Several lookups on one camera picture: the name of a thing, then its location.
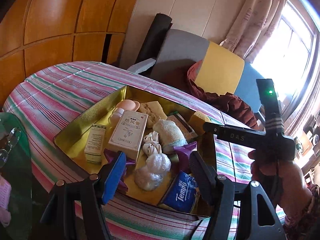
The small green white box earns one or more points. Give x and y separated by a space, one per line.
95 142

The green glass side table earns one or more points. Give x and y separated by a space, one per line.
17 180

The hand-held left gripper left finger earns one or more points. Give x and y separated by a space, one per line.
115 175

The beige sponge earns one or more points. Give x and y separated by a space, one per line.
152 112

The black rolled mat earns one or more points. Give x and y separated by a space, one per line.
155 37

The dark red jacket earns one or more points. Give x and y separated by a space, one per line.
225 105

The person's right hand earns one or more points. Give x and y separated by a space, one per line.
282 180

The striped pink green cloth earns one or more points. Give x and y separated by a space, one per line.
62 85

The clear eyeglasses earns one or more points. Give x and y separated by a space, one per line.
11 137

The large cream medicine box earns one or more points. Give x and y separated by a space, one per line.
127 135

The clear plastic bag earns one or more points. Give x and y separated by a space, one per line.
152 170

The blue tissue pack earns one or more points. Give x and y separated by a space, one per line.
180 192

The wooden wardrobe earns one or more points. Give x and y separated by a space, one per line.
50 17

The beige sock with blue cuff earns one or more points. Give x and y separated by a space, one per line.
167 135

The gold tin box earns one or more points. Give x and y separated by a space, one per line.
75 142

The yellow sponge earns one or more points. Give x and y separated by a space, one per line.
198 118

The person's right forearm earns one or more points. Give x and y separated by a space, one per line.
305 217

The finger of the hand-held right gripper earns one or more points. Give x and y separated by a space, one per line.
212 128

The window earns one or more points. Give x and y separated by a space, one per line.
287 55

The brown snack bar packet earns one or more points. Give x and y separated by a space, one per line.
182 127

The grey yellow blue sofa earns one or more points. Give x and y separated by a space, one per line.
180 52

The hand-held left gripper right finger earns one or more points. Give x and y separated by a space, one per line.
200 175

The patterned beige curtain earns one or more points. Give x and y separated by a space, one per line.
255 17

